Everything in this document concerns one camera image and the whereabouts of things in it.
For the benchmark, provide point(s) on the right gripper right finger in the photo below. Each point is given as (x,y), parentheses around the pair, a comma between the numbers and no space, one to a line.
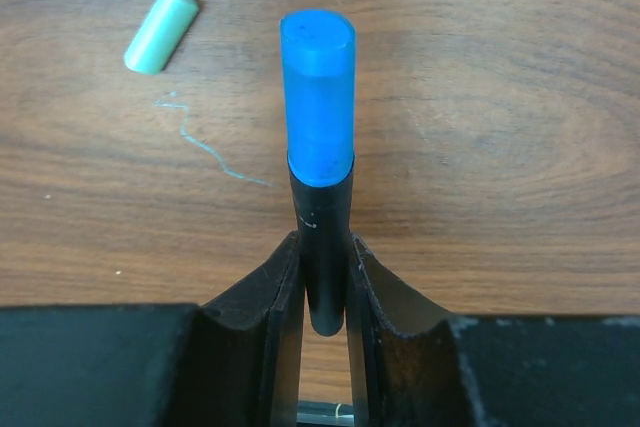
(414,363)

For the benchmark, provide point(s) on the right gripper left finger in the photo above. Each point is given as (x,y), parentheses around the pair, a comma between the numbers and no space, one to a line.
(234,361)

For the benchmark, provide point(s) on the black marker pen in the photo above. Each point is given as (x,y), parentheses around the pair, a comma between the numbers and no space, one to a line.
(324,245)

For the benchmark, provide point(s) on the blue marker cap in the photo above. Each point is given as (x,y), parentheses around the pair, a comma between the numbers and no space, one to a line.
(318,56)

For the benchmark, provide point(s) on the light green pen cap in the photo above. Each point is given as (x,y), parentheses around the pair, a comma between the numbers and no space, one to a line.
(159,35)

